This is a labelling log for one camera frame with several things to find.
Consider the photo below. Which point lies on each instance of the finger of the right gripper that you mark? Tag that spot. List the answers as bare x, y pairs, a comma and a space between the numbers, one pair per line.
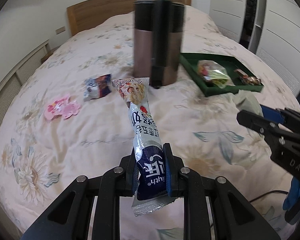
257, 123
287, 117

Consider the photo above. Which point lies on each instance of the beige wall socket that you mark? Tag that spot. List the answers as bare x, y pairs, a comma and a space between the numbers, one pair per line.
60, 30

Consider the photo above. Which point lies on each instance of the clear pink candy bag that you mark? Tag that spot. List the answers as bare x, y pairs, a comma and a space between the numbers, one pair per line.
214, 73

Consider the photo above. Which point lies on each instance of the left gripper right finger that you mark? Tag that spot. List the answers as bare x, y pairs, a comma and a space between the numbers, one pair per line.
183, 182

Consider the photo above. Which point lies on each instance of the white radiator cover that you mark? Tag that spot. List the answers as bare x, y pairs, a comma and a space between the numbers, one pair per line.
18, 75

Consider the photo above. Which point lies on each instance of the brown black thermos jug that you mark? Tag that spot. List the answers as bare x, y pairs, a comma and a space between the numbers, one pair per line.
158, 36

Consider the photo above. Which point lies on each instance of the floral cream bed quilt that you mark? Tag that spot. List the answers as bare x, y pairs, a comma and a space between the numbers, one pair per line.
50, 135

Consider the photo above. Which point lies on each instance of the blue gloved right hand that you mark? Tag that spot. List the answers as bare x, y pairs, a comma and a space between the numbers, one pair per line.
291, 204

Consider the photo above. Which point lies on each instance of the blue red cookie bag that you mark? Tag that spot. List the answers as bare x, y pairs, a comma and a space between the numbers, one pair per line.
97, 87

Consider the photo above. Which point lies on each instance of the wooden headboard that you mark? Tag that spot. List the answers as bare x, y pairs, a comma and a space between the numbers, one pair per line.
91, 13

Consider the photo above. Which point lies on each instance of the white wardrobe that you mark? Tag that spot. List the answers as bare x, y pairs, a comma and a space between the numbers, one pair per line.
275, 36

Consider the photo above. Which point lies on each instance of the olive green snack packet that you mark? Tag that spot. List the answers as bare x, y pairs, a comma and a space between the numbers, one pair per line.
245, 100

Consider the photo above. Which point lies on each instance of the pink cartoon snack packet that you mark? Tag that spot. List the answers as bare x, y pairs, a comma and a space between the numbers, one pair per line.
61, 106

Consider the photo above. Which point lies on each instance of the green tray box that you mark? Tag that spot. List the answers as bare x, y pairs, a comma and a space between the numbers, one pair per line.
189, 62

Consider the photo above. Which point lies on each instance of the orange red snack packet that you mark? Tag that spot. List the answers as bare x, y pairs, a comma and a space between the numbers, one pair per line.
246, 79

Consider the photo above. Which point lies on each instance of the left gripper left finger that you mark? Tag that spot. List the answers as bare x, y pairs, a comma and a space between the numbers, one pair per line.
120, 181

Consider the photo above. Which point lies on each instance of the blue white long snack bag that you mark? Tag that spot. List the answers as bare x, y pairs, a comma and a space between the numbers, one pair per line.
151, 193

